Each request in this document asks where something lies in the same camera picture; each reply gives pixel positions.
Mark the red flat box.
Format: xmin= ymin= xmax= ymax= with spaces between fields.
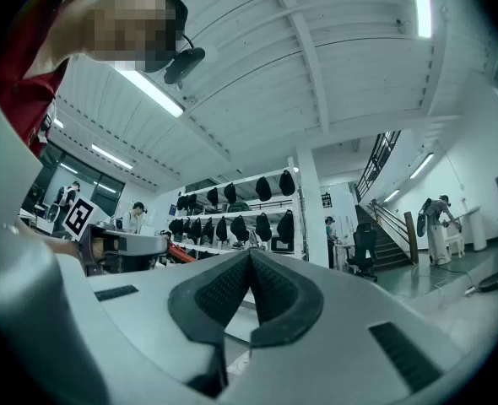
xmin=167 ymin=240 xmax=198 ymax=265

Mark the person's red shirt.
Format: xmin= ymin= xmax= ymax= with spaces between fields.
xmin=0 ymin=0 xmax=90 ymax=159

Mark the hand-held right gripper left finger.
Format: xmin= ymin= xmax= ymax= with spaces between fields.
xmin=57 ymin=248 xmax=253 ymax=405

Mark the person's head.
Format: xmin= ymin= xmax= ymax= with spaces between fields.
xmin=41 ymin=0 xmax=178 ymax=75

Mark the group of black hanging bags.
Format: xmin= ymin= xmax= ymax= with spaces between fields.
xmin=167 ymin=169 xmax=296 ymax=246

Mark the person's left hand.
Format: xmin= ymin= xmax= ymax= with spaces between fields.
xmin=89 ymin=235 xmax=107 ymax=265

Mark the white chair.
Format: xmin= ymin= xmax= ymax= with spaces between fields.
xmin=446 ymin=221 xmax=466 ymax=259

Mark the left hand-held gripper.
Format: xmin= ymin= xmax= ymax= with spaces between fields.
xmin=62 ymin=196 xmax=169 ymax=278

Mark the staircase with handrail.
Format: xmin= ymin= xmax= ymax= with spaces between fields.
xmin=354 ymin=200 xmax=414 ymax=269

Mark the white metal shelf rack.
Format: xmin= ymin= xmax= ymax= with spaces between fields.
xmin=173 ymin=165 xmax=310 ymax=262

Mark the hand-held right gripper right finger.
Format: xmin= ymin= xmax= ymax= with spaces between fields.
xmin=223 ymin=248 xmax=466 ymax=405

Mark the white square pillar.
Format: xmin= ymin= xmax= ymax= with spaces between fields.
xmin=295 ymin=144 xmax=333 ymax=269

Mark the person's left forearm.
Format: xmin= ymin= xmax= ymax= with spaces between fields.
xmin=14 ymin=224 xmax=81 ymax=265

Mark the wooden post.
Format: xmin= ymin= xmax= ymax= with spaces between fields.
xmin=403 ymin=210 xmax=420 ymax=266

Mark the black balcony railing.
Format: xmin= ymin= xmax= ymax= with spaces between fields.
xmin=355 ymin=130 xmax=403 ymax=203

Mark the black office chair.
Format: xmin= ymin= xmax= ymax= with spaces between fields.
xmin=346 ymin=222 xmax=379 ymax=283

